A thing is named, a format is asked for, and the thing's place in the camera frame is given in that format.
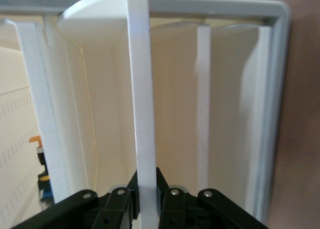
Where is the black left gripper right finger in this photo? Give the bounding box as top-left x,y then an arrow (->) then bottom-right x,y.
155,166 -> 269,229

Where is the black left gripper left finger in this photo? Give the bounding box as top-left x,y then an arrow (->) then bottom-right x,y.
9,167 -> 140,229

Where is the white plastic drawer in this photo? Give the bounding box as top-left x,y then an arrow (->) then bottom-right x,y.
149,21 -> 212,193
209,22 -> 272,220
56,0 -> 161,229
0,17 -> 68,215

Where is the white drawer cabinet housing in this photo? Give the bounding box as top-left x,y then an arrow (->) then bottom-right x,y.
0,0 -> 292,224

